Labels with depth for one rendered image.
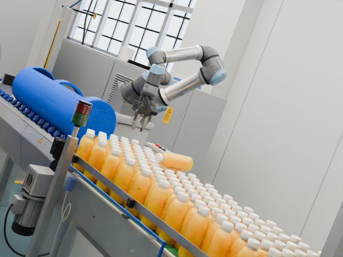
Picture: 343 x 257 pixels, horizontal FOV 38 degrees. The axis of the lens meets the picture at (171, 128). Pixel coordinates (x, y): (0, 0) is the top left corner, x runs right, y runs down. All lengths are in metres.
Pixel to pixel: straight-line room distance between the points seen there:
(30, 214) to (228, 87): 3.51
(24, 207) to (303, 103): 3.32
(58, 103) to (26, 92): 0.43
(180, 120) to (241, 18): 1.62
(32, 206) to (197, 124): 2.28
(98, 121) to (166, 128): 1.67
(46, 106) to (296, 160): 2.85
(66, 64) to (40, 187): 3.28
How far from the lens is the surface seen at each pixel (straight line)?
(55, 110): 2.80
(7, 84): 3.82
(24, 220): 2.47
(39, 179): 2.38
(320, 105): 4.99
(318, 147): 4.93
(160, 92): 3.01
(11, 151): 3.32
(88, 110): 2.10
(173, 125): 4.26
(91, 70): 5.20
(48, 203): 2.20
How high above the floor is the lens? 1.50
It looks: 6 degrees down
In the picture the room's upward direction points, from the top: 20 degrees clockwise
